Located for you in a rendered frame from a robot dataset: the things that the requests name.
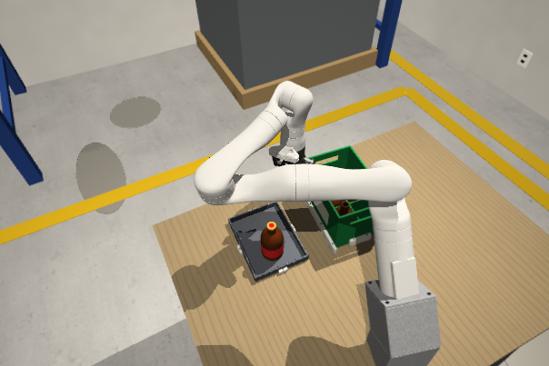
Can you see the green divided crate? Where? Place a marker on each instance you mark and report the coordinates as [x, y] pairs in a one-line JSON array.
[[340, 228]]

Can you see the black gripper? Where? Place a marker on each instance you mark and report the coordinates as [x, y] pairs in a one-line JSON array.
[[302, 159]]

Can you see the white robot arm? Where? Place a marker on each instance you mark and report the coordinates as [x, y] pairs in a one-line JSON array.
[[384, 187]]

